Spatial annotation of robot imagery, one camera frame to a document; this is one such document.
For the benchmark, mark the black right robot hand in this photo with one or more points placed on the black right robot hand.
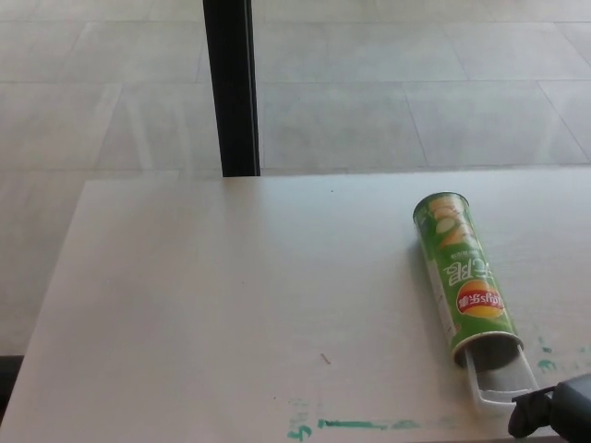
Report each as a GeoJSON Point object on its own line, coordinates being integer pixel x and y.
{"type": "Point", "coordinates": [549, 408]}

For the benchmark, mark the clear plastic chips tray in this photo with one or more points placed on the clear plastic chips tray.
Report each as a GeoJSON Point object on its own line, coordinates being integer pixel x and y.
{"type": "Point", "coordinates": [501, 390]}

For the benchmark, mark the green chips can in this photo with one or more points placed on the green chips can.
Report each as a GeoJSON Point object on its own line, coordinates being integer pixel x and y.
{"type": "Point", "coordinates": [461, 277]}

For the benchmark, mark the black vertical post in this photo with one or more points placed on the black vertical post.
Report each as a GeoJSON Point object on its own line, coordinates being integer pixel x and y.
{"type": "Point", "coordinates": [231, 87]}

